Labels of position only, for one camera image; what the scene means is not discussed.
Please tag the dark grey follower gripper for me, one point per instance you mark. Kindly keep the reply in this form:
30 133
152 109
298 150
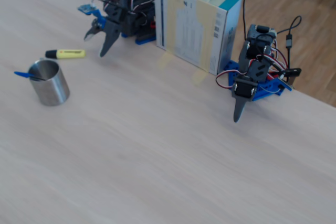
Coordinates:
111 30

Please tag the dark grey leader gripper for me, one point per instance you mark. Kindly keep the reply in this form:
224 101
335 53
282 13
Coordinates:
244 89

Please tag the blue capped clear ballpoint pen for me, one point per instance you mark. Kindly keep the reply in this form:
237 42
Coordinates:
22 74

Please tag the blue follower arm base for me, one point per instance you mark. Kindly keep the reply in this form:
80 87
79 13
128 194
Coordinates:
144 41

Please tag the silver metal cup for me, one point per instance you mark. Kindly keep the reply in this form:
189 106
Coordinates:
52 87

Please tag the yellow highlighter marker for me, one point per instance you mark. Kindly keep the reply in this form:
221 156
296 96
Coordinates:
71 53

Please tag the black plug connector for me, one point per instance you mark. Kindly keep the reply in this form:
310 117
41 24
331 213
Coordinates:
292 72

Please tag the cardboard box with label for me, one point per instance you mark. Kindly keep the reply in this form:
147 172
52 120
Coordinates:
189 32

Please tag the small blue wrist camera board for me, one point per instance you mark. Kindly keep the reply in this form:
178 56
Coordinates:
86 8

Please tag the blue leader arm base plate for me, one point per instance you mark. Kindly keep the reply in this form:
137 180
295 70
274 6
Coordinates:
265 90

